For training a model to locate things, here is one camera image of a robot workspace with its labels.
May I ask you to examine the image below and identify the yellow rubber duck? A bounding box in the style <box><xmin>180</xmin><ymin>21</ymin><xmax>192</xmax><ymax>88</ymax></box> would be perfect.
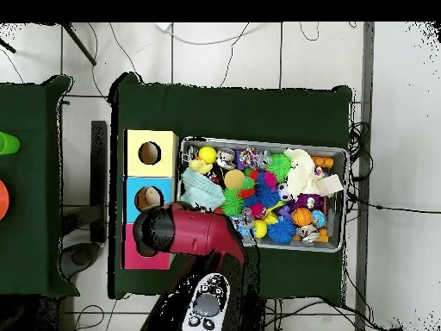
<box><xmin>189</xmin><ymin>158</ymin><xmax>214</xmax><ymax>176</ymax></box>

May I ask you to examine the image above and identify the wooden box with three holes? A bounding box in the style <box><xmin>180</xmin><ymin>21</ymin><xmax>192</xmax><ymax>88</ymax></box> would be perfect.
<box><xmin>122</xmin><ymin>128</ymin><xmax>180</xmax><ymax>271</ymax></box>

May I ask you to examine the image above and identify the clear mesh bin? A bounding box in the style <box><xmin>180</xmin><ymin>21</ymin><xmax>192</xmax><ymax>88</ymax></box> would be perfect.
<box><xmin>174</xmin><ymin>135</ymin><xmax>349</xmax><ymax>254</ymax></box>

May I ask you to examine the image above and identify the orange foam disc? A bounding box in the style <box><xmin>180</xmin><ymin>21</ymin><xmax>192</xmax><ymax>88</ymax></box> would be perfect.
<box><xmin>223</xmin><ymin>169</ymin><xmax>246</xmax><ymax>190</ymax></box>

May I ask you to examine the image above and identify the mint green cloth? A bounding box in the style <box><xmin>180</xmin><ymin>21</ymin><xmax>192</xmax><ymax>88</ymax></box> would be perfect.
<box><xmin>178</xmin><ymin>168</ymin><xmax>227</xmax><ymax>212</ymax></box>

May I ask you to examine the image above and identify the silver soda can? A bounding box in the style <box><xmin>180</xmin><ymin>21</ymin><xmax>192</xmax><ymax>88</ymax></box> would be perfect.
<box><xmin>216</xmin><ymin>147</ymin><xmax>238</xmax><ymax>171</ymax></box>

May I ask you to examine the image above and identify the yellow ball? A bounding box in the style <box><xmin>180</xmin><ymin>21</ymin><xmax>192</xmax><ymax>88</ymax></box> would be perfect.
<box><xmin>198</xmin><ymin>145</ymin><xmax>218</xmax><ymax>165</ymax></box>

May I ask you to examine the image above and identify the green spiky ball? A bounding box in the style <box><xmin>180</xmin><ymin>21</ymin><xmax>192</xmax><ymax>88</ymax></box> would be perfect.
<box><xmin>267</xmin><ymin>153</ymin><xmax>293</xmax><ymax>182</ymax></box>

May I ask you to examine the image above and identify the dark green table cloth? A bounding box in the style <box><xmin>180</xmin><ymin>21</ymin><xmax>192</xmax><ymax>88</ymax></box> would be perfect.
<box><xmin>0</xmin><ymin>74</ymin><xmax>73</xmax><ymax>297</ymax></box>
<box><xmin>109</xmin><ymin>72</ymin><xmax>354</xmax><ymax>304</ymax></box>

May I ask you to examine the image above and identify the blue spiky ball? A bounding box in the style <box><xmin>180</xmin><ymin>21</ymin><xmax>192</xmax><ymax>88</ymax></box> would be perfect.
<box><xmin>267</xmin><ymin>216</ymin><xmax>297</xmax><ymax>245</ymax></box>

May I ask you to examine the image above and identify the cream knitted cloth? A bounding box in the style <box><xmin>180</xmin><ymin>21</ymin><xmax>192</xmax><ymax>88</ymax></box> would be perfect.
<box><xmin>283</xmin><ymin>147</ymin><xmax>325</xmax><ymax>201</ymax></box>

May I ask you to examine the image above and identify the orange toy basketball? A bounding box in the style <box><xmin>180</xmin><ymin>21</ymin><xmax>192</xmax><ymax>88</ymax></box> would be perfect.
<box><xmin>291</xmin><ymin>207</ymin><xmax>314</xmax><ymax>228</ymax></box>

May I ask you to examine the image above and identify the plain wooden block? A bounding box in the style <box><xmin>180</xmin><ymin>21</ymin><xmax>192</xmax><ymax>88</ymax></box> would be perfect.
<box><xmin>315</xmin><ymin>174</ymin><xmax>345</xmax><ymax>197</ymax></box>

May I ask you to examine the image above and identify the black tripod leg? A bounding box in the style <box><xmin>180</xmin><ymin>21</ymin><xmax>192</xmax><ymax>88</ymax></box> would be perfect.
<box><xmin>58</xmin><ymin>22</ymin><xmax>97</xmax><ymax>66</ymax></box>

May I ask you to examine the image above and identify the green cup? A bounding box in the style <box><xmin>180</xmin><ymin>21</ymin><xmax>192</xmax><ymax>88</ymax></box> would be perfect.
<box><xmin>0</xmin><ymin>130</ymin><xmax>22</xmax><ymax>156</ymax></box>

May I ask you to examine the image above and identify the orange round object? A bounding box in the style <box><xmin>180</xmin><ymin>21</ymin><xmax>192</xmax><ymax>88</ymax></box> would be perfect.
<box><xmin>0</xmin><ymin>178</ymin><xmax>11</xmax><ymax>222</ymax></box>

